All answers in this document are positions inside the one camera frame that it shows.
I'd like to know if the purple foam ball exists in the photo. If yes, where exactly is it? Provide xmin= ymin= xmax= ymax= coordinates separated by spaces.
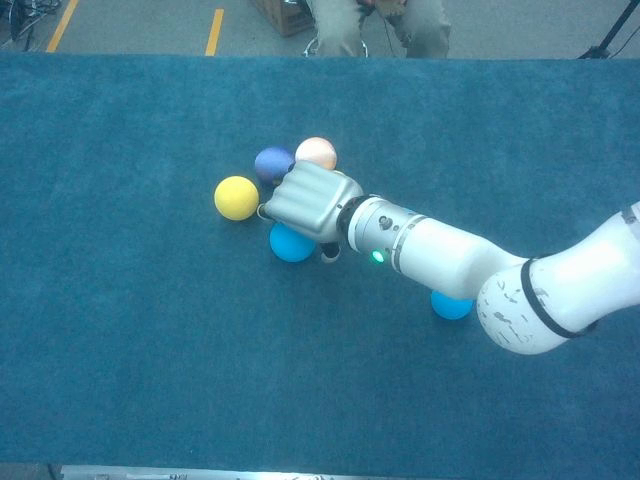
xmin=254 ymin=146 xmax=296 ymax=187

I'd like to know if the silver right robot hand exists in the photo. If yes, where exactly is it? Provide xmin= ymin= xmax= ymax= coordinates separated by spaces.
xmin=257 ymin=160 xmax=365 ymax=264

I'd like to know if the seated person in khaki trousers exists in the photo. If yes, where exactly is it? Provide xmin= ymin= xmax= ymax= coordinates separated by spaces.
xmin=305 ymin=0 xmax=454 ymax=60

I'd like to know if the small cyan foam ball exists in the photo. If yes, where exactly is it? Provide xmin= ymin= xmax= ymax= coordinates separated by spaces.
xmin=430 ymin=289 xmax=474 ymax=321

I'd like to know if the aluminium frame rail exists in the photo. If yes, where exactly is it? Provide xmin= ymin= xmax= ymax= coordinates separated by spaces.
xmin=59 ymin=464 xmax=361 ymax=480

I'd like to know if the large cyan foam ball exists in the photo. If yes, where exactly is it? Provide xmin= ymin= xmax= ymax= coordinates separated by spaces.
xmin=268 ymin=223 xmax=317 ymax=264

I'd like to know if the black tripod stand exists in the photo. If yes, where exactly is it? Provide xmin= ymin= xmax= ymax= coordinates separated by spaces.
xmin=578 ymin=0 xmax=640 ymax=60

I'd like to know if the chrome stool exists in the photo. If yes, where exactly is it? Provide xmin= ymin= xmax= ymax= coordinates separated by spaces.
xmin=302 ymin=35 xmax=370 ymax=58

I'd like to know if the large yellow foam ball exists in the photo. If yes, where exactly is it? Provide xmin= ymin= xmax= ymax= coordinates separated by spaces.
xmin=213 ymin=175 xmax=261 ymax=222

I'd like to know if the black equipment with cables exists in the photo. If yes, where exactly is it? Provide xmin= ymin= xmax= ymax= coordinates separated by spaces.
xmin=0 ymin=0 xmax=64 ymax=53

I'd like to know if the peach foam ball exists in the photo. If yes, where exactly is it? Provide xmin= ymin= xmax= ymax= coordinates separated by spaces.
xmin=294 ymin=136 xmax=338 ymax=171

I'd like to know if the teal carpet table cover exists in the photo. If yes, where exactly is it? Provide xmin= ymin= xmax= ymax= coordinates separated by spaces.
xmin=0 ymin=51 xmax=640 ymax=479

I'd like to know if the thin black cable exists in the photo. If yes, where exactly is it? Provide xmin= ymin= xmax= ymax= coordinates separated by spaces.
xmin=375 ymin=7 xmax=397 ymax=55

